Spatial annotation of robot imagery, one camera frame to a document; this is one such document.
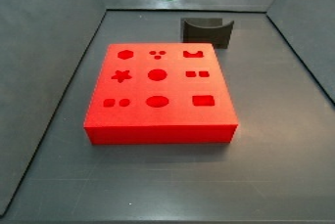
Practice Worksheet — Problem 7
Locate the red shape sorting block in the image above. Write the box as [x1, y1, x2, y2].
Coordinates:
[83, 43, 238, 145]

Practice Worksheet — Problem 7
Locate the dark grey curved holder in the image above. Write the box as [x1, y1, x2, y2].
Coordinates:
[180, 18, 234, 49]

